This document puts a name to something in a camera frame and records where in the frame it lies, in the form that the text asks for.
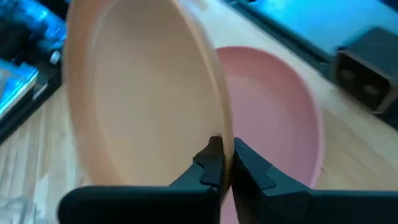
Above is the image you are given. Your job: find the pale pink plate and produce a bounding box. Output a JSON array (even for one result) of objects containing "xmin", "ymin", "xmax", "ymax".
[{"xmin": 216, "ymin": 45, "xmax": 326, "ymax": 224}]

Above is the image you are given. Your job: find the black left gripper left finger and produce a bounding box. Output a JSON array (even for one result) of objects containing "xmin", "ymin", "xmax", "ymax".
[{"xmin": 57, "ymin": 136, "xmax": 225, "ymax": 224}]

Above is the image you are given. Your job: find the beige plate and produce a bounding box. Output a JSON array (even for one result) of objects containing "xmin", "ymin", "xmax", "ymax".
[{"xmin": 62, "ymin": 0, "xmax": 234, "ymax": 190}]

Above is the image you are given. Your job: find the black Netgear network switch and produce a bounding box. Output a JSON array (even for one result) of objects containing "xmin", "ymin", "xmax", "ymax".
[{"xmin": 334, "ymin": 26, "xmax": 398, "ymax": 114}]

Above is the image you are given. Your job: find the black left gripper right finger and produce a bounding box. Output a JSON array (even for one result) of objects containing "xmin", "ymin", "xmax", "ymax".
[{"xmin": 231, "ymin": 138, "xmax": 398, "ymax": 224}]

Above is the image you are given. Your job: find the grey wire dish rack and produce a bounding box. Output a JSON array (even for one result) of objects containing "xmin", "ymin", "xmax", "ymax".
[{"xmin": 0, "ymin": 194, "xmax": 43, "ymax": 224}]

